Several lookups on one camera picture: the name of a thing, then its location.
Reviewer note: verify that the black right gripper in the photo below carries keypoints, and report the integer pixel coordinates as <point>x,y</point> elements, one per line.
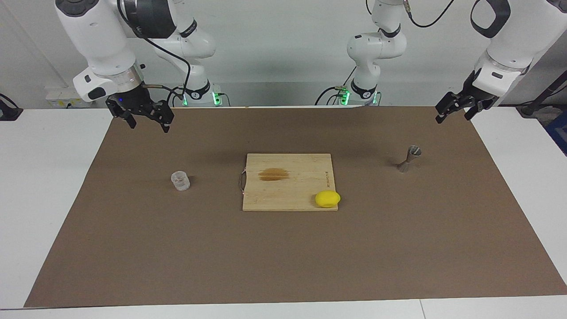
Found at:
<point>135,101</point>

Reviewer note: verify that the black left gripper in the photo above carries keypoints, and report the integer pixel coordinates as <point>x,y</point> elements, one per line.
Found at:
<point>474,95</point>

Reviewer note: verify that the small clear glass cup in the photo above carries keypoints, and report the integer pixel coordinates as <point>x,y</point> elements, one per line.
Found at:
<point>180,181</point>

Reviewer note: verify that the metal double jigger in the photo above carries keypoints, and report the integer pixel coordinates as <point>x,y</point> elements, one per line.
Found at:
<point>404,167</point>

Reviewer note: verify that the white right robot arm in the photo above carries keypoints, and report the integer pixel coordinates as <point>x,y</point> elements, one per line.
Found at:
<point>97,35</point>

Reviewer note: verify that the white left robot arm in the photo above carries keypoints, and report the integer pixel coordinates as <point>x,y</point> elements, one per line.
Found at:
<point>509,44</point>

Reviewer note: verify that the white power strip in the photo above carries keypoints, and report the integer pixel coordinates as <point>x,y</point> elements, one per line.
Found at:
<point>62,95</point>

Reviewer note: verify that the black stand leg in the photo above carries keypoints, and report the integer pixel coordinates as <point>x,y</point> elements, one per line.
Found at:
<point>545,93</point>

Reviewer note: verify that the blue crate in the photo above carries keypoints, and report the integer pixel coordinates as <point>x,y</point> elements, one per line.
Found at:
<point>559,133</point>

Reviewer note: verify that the brown table mat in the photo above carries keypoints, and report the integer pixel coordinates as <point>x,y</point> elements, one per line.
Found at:
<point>177,248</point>

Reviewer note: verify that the yellow lemon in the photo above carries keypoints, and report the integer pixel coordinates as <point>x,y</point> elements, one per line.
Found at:
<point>328,199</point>

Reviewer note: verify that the wooden cutting board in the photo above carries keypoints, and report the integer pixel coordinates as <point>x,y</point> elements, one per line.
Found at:
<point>288,195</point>

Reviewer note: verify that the black clamp mount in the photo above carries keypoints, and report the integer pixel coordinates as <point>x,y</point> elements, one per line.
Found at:
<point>9,113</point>

